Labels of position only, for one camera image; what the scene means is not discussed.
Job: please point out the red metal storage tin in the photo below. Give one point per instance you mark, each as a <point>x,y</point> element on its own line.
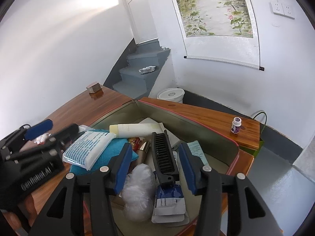
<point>221,152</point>

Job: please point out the small purple pill bottle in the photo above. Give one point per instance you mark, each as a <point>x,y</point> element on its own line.
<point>236,125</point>

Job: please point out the cream tube bottle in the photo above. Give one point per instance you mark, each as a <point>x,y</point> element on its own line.
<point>133,130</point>

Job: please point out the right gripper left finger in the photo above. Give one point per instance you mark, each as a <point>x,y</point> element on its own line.
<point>62,214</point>

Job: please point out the blue white tissue pack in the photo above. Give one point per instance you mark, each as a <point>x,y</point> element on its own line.
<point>85,151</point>

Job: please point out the white fluffy puff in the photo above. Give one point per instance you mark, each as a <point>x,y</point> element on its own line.
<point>138,193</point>

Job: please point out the black folding comb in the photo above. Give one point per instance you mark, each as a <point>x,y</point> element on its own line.
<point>163,159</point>

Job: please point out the white patterned box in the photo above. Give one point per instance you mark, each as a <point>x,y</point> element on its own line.
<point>173,139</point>

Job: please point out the brown bottle gold cap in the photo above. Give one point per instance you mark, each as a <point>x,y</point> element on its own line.
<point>142,151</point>

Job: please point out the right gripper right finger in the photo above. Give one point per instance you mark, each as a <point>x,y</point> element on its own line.
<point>248,214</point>

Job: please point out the blue white sachet pack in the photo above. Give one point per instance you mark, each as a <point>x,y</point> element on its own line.
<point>170,207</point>

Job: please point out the green carton box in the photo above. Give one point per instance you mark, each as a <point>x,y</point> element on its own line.
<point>196,150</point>

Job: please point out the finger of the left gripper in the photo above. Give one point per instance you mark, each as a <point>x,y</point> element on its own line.
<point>17,139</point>
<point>63,136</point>

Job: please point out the wall power socket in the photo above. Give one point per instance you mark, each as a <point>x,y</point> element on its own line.
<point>282,9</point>

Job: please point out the blue towel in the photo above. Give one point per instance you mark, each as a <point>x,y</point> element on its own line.
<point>113,149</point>

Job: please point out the grey staircase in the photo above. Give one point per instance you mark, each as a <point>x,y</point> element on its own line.
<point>137,69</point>

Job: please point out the white plastic bucket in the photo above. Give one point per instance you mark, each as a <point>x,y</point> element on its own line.
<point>172,95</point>

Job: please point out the white cotton ball bag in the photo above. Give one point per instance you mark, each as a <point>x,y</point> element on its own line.
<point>42,138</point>

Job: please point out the card deck stack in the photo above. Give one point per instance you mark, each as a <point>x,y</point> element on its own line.
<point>93,87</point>

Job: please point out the hanging scroll painting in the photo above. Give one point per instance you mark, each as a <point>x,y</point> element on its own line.
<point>219,30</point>

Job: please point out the foil tray on stairs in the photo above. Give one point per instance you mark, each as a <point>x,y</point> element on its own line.
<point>147,70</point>

